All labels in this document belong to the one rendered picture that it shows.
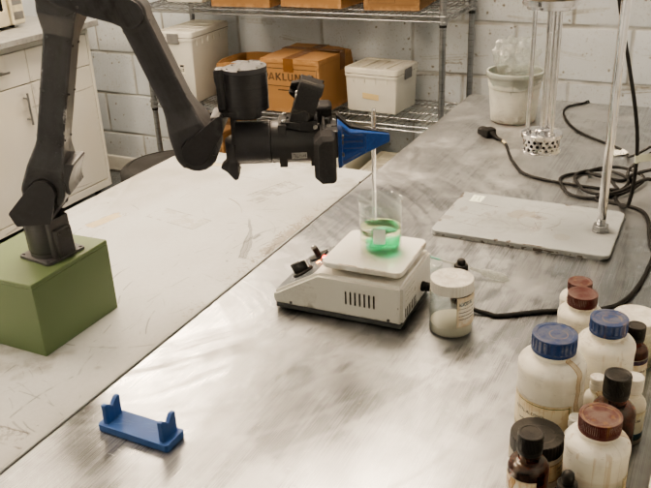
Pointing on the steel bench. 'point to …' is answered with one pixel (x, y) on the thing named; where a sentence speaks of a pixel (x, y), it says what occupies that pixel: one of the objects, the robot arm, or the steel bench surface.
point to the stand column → (612, 117)
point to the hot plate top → (345, 258)
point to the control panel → (305, 273)
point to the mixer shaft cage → (548, 138)
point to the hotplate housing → (359, 294)
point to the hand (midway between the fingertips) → (363, 137)
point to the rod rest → (139, 427)
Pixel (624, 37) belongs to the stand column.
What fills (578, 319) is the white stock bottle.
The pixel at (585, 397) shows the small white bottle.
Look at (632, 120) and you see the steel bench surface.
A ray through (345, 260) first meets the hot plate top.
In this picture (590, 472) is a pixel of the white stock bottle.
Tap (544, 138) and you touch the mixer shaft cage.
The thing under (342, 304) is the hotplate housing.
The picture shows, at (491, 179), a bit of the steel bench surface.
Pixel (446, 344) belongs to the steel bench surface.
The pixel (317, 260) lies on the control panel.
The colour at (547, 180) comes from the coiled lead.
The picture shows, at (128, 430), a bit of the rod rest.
